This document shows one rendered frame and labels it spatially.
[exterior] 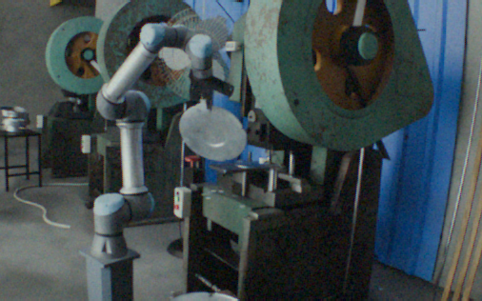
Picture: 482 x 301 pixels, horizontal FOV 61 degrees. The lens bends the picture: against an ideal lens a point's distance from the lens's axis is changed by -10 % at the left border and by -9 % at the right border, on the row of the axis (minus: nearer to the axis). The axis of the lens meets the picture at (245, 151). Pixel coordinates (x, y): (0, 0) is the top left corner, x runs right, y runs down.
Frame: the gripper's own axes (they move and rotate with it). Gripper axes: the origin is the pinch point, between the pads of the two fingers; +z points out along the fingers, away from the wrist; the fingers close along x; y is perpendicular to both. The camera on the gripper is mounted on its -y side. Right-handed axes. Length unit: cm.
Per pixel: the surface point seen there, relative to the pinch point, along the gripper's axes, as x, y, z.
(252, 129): -11.0, -16.7, 24.2
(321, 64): -10.3, -41.3, -19.1
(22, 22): -441, 408, 309
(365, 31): -18, -57, -31
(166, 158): -78, 52, 153
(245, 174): 8.2, -15.0, 32.6
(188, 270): 38, 10, 81
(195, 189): 7, 9, 52
